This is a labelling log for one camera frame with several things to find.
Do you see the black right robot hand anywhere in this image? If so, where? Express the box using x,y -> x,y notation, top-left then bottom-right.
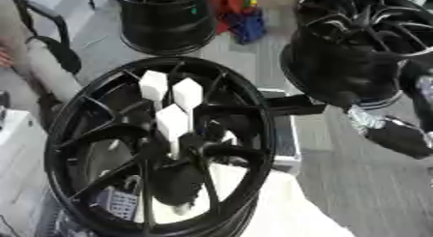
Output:
262,93 -> 352,118

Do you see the black spoked wheel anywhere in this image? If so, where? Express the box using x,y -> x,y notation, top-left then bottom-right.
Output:
278,0 -> 433,110
42,55 -> 279,237

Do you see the white pin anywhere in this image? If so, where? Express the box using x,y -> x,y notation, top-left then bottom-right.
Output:
170,77 -> 205,123
154,104 -> 193,160
136,70 -> 171,110

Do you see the black wheel rim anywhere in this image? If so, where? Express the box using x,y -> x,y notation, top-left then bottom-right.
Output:
106,0 -> 220,57

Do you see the red and blue bag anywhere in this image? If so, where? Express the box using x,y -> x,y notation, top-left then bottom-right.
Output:
211,0 -> 268,45

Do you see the grey perforated basket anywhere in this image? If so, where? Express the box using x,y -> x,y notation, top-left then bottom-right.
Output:
91,185 -> 141,222

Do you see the black chair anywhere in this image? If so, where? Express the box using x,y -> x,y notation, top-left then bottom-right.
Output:
7,0 -> 85,76

